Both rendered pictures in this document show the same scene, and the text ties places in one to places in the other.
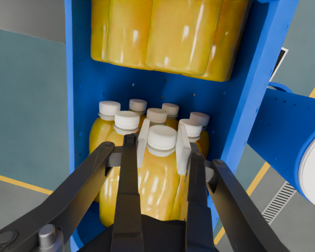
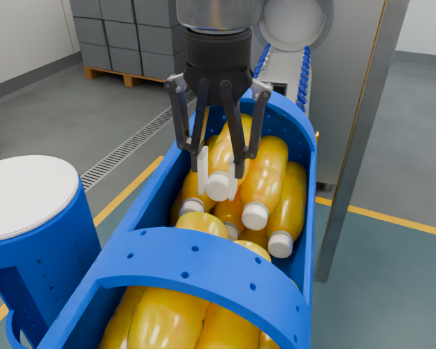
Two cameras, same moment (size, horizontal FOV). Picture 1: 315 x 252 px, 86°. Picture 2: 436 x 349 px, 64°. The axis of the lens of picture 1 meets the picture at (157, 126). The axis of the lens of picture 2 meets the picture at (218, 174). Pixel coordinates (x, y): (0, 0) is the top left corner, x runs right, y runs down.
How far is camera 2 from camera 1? 0.34 m
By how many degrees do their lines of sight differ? 34
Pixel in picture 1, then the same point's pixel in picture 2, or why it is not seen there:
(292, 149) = (75, 213)
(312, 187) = (68, 175)
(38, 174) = not seen: outside the picture
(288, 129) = (68, 239)
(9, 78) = not seen: outside the picture
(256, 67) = (144, 203)
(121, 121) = (258, 209)
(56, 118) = not seen: outside the picture
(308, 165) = (68, 192)
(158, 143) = (221, 177)
